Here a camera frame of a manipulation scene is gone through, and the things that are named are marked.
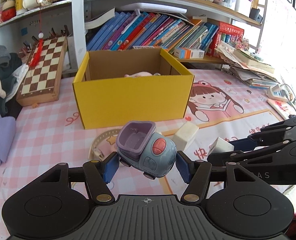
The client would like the row of leaning books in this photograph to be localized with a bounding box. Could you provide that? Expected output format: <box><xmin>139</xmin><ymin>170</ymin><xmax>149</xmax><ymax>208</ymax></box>
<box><xmin>85</xmin><ymin>11</ymin><xmax>219</xmax><ymax>53</ymax></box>

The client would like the wooden chessboard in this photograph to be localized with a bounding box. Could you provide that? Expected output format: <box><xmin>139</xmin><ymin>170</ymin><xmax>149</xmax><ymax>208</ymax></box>
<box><xmin>16</xmin><ymin>35</ymin><xmax>68</xmax><ymax>107</ymax></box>

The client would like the blue purple toy car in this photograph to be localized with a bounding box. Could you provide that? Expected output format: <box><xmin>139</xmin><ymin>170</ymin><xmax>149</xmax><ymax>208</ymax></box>
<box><xmin>116</xmin><ymin>121</ymin><xmax>177</xmax><ymax>180</ymax></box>

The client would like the stack of papers and books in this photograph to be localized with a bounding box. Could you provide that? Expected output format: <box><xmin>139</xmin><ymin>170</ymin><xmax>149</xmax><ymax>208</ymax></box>
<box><xmin>214</xmin><ymin>40</ymin><xmax>281</xmax><ymax>88</ymax></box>

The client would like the red round doll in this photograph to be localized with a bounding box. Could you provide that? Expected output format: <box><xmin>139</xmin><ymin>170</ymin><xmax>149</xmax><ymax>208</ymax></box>
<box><xmin>2</xmin><ymin>0</ymin><xmax>16</xmax><ymax>22</ymax></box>

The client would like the red dictionary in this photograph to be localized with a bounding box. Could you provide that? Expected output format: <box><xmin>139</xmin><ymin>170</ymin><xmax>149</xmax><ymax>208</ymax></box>
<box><xmin>218</xmin><ymin>21</ymin><xmax>244</xmax><ymax>39</ymax></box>

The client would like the yellow cardboard box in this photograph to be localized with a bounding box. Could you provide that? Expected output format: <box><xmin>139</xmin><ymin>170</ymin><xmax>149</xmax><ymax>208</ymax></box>
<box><xmin>72</xmin><ymin>48</ymin><xmax>194</xmax><ymax>130</ymax></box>

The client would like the pink plush pig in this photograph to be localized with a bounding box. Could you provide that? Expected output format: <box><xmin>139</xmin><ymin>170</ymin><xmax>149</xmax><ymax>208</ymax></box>
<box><xmin>124</xmin><ymin>71</ymin><xmax>153</xmax><ymax>78</ymax></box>

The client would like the orange blue medicine box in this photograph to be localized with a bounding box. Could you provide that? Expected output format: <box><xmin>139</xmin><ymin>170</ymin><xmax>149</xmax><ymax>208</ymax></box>
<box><xmin>173</xmin><ymin>47</ymin><xmax>205</xmax><ymax>59</ymax></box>

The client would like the large white cube charger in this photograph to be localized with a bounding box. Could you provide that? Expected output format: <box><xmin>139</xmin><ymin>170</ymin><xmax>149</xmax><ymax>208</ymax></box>
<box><xmin>173</xmin><ymin>122</ymin><xmax>199</xmax><ymax>148</ymax></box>

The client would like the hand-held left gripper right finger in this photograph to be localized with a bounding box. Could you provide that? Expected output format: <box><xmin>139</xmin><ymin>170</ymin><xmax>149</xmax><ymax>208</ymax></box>
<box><xmin>175</xmin><ymin>151</ymin><xmax>257</xmax><ymax>205</ymax></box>

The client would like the white power strip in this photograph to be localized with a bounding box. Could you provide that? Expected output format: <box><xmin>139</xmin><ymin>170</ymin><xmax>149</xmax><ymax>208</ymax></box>
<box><xmin>266</xmin><ymin>84</ymin><xmax>294</xmax><ymax>102</ymax></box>

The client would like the lavender cloth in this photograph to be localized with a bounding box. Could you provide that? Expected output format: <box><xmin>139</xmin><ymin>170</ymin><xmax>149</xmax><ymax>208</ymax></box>
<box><xmin>0</xmin><ymin>116</ymin><xmax>16</xmax><ymax>166</ymax></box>

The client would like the white desk organiser container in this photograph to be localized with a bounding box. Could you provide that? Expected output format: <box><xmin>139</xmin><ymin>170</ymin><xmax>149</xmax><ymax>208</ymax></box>
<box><xmin>235</xmin><ymin>0</ymin><xmax>253</xmax><ymax>17</ymax></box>

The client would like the red tassel ornament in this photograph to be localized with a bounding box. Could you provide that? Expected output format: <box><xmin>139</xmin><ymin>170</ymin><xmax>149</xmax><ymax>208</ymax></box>
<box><xmin>29</xmin><ymin>7</ymin><xmax>45</xmax><ymax>67</ymax></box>

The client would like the pink white booklet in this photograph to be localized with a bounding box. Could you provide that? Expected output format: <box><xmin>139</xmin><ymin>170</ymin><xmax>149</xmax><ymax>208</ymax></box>
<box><xmin>266</xmin><ymin>98</ymin><xmax>296</xmax><ymax>120</ymax></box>

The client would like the pile of clothes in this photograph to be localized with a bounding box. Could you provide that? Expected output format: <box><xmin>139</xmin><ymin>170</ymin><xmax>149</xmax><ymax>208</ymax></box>
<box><xmin>0</xmin><ymin>44</ymin><xmax>30</xmax><ymax>120</ymax></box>

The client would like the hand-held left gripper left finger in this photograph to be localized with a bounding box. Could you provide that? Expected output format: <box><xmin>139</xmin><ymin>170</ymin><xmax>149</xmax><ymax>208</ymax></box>
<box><xmin>40</xmin><ymin>152</ymin><xmax>120</xmax><ymax>206</ymax></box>

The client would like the white wooden bookshelf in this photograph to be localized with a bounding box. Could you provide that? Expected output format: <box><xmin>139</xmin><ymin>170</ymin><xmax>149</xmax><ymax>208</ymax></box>
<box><xmin>0</xmin><ymin>0</ymin><xmax>269</xmax><ymax>70</ymax></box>

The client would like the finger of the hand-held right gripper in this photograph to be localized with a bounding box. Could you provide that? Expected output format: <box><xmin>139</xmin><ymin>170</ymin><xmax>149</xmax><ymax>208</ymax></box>
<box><xmin>229</xmin><ymin>114</ymin><xmax>296</xmax><ymax>148</ymax></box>
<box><xmin>207</xmin><ymin>140</ymin><xmax>291</xmax><ymax>167</ymax></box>

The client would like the small white plug charger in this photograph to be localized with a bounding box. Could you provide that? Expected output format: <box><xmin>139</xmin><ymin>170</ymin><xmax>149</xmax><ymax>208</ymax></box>
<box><xmin>208</xmin><ymin>137</ymin><xmax>234</xmax><ymax>155</ymax></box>

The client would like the pink checked desktop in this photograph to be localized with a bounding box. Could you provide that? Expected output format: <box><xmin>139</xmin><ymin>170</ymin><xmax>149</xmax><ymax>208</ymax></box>
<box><xmin>0</xmin><ymin>69</ymin><xmax>296</xmax><ymax>198</ymax></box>

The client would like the small black box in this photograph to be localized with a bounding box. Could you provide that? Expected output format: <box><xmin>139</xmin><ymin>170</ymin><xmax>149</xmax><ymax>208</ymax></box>
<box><xmin>250</xmin><ymin>7</ymin><xmax>263</xmax><ymax>21</ymax></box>

